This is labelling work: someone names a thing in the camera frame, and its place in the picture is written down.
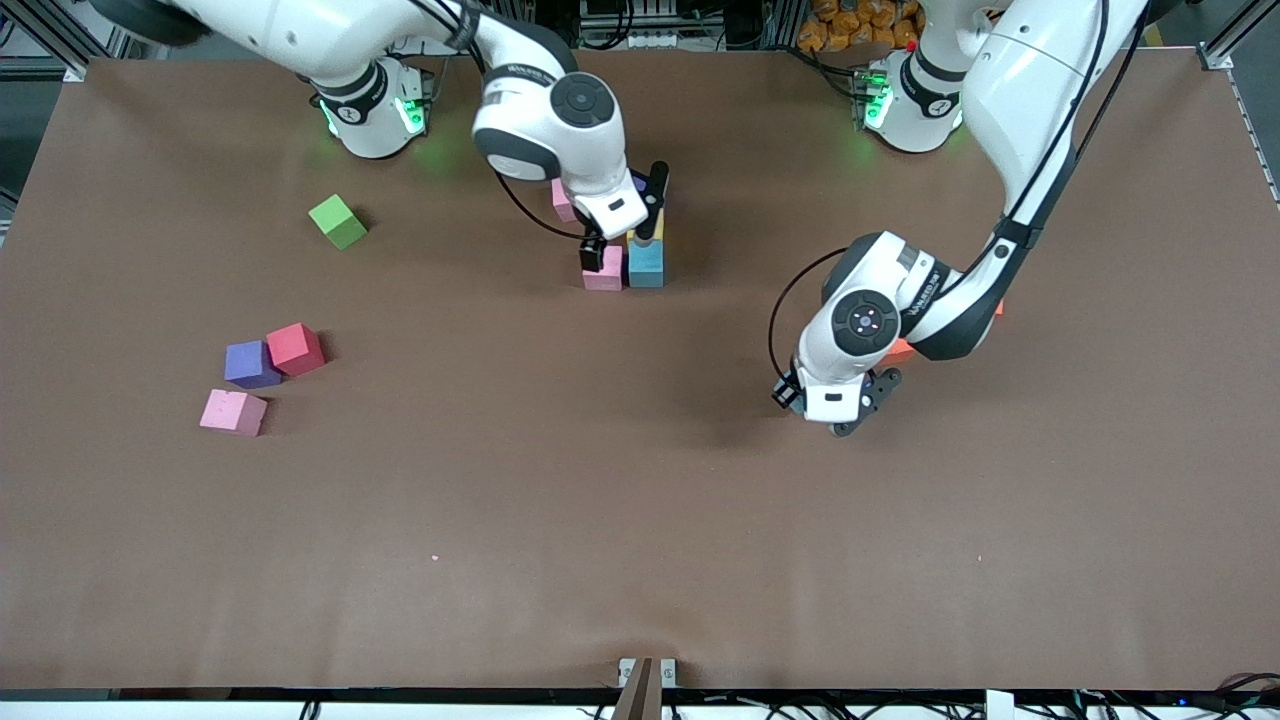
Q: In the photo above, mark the brown pole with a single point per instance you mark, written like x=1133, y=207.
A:
x=640, y=695

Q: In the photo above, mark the bag of orange items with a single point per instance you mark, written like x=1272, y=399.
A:
x=850, y=25

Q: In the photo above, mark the aluminium table side rail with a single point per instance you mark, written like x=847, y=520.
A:
x=1258, y=140

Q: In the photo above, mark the yellow foam block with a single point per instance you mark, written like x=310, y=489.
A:
x=655, y=232

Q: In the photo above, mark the red foam block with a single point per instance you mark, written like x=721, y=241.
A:
x=296, y=349

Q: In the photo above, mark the white power strip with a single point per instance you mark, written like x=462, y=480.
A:
x=420, y=45

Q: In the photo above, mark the metal corner bracket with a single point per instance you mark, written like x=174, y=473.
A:
x=1217, y=58
x=75, y=72

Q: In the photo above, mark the aluminium frame profile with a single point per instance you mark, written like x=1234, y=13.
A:
x=1243, y=27

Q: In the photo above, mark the white metal bracket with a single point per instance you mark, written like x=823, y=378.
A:
x=668, y=670

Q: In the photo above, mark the white electrical device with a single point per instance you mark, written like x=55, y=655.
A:
x=640, y=40

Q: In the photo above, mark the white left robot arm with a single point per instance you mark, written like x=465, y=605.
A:
x=1010, y=110

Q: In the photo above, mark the green foam block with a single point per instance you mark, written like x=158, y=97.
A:
x=338, y=222

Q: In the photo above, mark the pink foam block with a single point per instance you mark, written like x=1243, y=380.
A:
x=562, y=203
x=606, y=278
x=233, y=412

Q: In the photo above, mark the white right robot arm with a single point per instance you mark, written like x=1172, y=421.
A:
x=550, y=130

